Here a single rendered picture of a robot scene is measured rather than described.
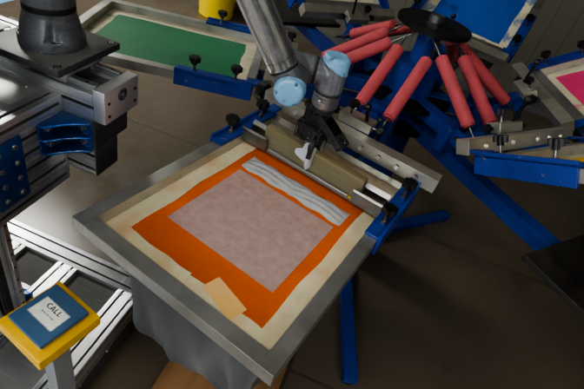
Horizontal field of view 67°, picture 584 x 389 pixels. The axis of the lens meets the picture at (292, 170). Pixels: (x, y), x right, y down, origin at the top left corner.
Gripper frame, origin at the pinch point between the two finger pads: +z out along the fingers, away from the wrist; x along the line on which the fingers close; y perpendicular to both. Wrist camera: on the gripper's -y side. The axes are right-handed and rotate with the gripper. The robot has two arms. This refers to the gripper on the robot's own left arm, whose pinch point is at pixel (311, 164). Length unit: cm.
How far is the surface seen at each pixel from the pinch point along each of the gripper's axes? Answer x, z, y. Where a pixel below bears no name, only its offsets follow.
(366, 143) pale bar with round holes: -20.7, -3.3, -8.2
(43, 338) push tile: 82, 4, 8
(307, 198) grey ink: 9.2, 4.9, -5.4
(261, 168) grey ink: 8.6, 4.7, 12.4
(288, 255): 31.3, 5.3, -13.7
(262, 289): 44.3, 5.4, -14.8
